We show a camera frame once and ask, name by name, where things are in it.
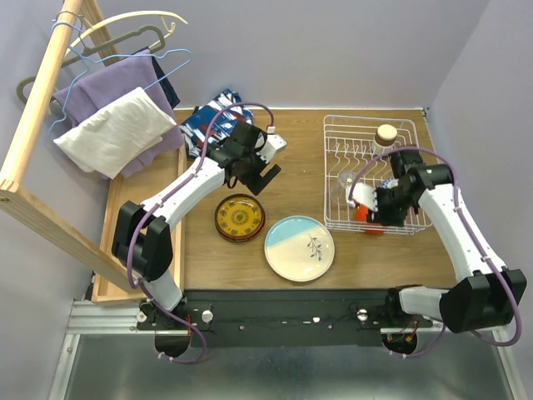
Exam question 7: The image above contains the orange bowl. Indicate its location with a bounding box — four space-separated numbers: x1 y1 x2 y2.
354 204 384 236

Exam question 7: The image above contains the yellow patterned lacquer plate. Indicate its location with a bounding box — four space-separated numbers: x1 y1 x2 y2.
214 193 266 243

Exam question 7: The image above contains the clear drinking glass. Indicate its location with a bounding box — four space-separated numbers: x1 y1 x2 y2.
330 171 356 208

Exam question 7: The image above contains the white wire dish rack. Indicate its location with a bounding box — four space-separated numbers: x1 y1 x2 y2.
323 114 434 235

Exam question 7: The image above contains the metal cup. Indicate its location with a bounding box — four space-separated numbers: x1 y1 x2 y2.
371 124 397 156

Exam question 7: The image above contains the red patterned bowl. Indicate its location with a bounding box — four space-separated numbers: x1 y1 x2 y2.
378 177 398 189

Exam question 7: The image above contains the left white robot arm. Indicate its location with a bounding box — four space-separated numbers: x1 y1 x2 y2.
112 121 286 312

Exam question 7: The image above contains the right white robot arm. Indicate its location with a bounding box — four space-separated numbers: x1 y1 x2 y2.
370 147 527 333

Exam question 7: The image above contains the wooden clothes rack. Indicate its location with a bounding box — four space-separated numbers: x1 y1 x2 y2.
1 1 136 293

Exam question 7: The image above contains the blue patterned cloth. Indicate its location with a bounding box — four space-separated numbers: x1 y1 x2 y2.
179 88 254 159

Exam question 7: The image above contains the blue and cream plate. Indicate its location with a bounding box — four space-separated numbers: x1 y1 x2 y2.
264 216 336 283

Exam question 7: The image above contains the dark navy cloth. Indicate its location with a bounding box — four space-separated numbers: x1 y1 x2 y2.
152 58 181 108

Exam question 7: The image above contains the white folded cloth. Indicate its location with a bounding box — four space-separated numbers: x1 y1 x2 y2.
53 87 184 179

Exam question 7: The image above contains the cream plastic hanger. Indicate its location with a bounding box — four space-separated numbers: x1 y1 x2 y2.
65 10 189 60

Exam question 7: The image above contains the purple cloth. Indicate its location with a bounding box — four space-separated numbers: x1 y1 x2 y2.
53 50 184 179

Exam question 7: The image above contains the grey plastic hanger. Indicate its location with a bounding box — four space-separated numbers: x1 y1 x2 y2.
16 24 166 104

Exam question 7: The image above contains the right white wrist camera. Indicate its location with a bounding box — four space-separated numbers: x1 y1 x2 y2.
348 182 378 212

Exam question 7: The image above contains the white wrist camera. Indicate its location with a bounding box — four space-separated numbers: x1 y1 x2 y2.
348 182 378 212
257 134 286 163

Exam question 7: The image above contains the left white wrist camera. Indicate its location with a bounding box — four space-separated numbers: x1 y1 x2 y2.
257 134 286 163

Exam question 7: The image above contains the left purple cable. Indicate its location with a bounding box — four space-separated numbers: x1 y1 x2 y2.
127 102 276 364

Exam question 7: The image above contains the purple cable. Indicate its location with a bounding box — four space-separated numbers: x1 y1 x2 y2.
347 145 524 359
127 102 276 364

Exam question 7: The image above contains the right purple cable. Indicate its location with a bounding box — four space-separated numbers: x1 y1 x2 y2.
347 145 524 359

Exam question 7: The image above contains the black mounting base plate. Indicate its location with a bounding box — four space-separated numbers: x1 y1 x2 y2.
137 289 434 349

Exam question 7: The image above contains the light blue wire hanger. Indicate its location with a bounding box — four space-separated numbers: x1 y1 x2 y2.
47 22 192 141

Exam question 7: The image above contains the aluminium rail frame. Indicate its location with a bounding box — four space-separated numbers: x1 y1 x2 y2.
49 289 525 399

